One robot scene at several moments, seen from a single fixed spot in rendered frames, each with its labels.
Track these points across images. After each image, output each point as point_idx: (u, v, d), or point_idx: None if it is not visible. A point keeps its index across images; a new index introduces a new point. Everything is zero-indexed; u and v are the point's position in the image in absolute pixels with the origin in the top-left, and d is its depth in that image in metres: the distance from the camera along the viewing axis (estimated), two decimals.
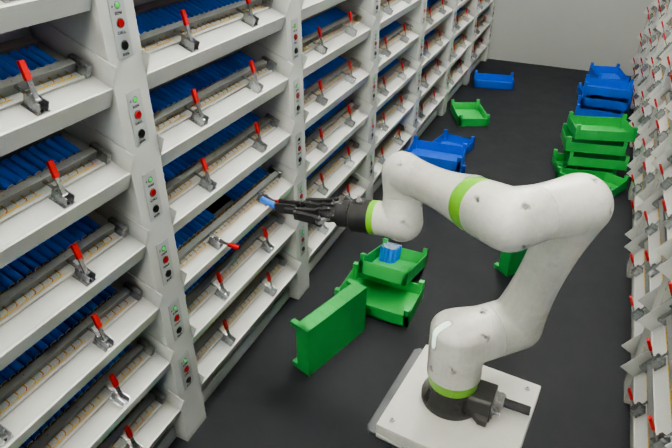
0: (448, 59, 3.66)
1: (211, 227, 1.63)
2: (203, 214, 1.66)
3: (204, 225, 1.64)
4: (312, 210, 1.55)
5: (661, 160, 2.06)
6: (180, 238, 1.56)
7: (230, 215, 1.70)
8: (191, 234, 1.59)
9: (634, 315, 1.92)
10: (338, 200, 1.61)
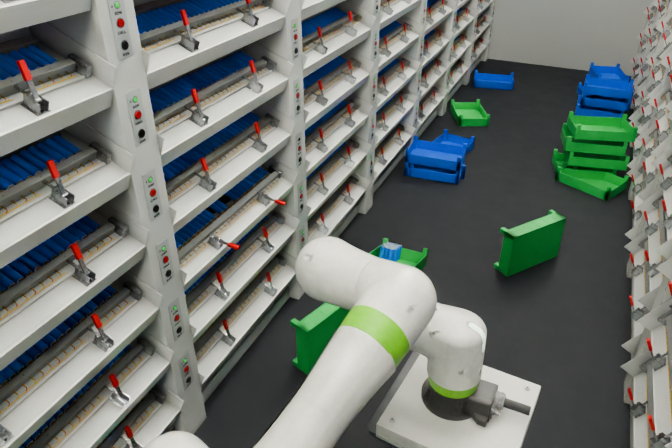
0: (448, 59, 3.66)
1: (211, 227, 1.63)
2: (203, 214, 1.66)
3: (204, 225, 1.64)
4: None
5: (661, 160, 2.06)
6: (180, 238, 1.56)
7: (230, 215, 1.70)
8: (191, 234, 1.59)
9: (634, 315, 1.92)
10: None
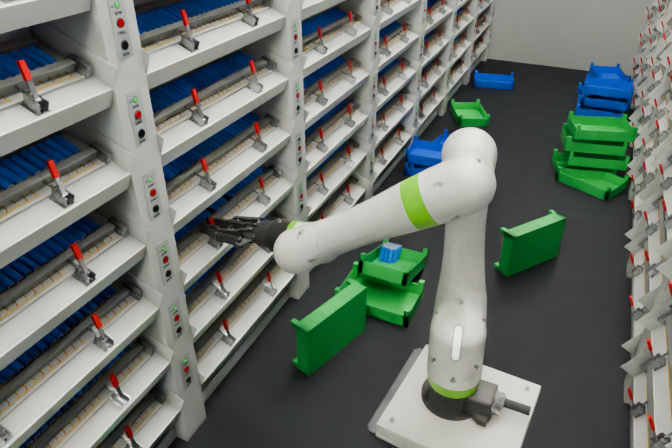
0: (448, 59, 3.66)
1: (206, 223, 1.63)
2: None
3: (200, 222, 1.64)
4: None
5: (661, 160, 2.06)
6: (175, 235, 1.56)
7: (225, 212, 1.71)
8: (187, 231, 1.59)
9: (634, 315, 1.92)
10: (239, 244, 1.48)
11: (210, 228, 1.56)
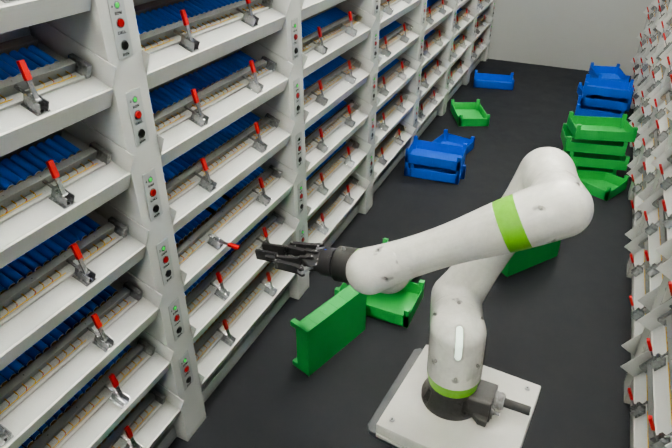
0: (448, 59, 3.66)
1: (207, 224, 1.63)
2: None
3: (200, 222, 1.64)
4: (304, 255, 1.52)
5: (661, 160, 2.06)
6: (176, 236, 1.56)
7: (226, 213, 1.70)
8: (187, 231, 1.59)
9: (634, 315, 1.92)
10: (301, 273, 1.43)
11: (268, 255, 1.51)
